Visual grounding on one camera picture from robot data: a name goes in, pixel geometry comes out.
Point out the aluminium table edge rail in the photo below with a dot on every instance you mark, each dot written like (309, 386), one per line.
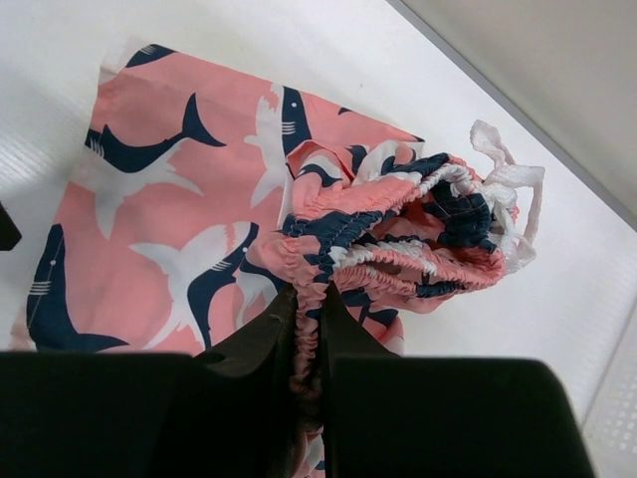
(565, 70)

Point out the pink shark print shorts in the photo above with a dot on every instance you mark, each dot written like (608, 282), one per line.
(202, 191)

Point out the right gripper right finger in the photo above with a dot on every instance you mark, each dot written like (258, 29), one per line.
(388, 416)

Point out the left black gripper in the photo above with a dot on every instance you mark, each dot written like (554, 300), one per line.
(10, 235)

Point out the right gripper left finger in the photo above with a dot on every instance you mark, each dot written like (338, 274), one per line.
(227, 412)

